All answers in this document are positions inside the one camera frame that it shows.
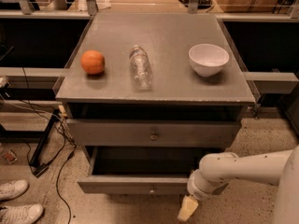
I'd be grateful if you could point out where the white bowl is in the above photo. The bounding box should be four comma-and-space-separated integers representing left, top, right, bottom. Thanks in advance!
189, 44, 230, 77

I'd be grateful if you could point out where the grey drawer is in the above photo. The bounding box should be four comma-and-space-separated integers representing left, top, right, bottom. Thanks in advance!
76, 146, 223, 196
67, 119, 241, 147

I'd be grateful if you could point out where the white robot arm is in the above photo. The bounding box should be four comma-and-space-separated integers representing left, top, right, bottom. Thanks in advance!
178, 147, 299, 224

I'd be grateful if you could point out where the coiled black cable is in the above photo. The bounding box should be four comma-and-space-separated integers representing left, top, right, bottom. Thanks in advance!
172, 0, 215, 10

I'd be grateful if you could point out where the white sneaker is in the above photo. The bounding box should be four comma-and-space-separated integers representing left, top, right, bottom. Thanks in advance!
0, 180, 29, 201
0, 204, 44, 224

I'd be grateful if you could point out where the white sneaker upper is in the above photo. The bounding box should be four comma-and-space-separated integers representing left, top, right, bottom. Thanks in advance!
0, 180, 29, 201

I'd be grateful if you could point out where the black floor cable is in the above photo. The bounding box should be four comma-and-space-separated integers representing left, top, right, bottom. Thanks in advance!
18, 67, 78, 224

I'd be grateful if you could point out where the black metal stand leg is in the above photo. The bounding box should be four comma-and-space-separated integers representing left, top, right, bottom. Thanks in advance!
29, 109, 59, 177

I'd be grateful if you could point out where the orange ball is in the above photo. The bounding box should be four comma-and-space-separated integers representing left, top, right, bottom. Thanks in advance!
80, 50, 105, 75

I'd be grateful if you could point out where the clear plastic water bottle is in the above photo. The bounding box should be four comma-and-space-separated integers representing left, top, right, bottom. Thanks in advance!
129, 45, 153, 91

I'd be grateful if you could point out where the white sneaker lower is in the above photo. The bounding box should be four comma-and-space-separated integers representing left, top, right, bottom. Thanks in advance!
0, 204, 44, 224

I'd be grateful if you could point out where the grey top drawer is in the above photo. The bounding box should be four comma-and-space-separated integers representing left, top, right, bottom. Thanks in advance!
67, 119, 241, 147

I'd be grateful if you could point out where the grey drawer cabinet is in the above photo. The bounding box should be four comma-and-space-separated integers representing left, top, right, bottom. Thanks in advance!
51, 12, 262, 195

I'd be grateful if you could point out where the small red floor object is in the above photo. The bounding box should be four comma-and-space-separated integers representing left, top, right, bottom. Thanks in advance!
2, 150, 17, 164

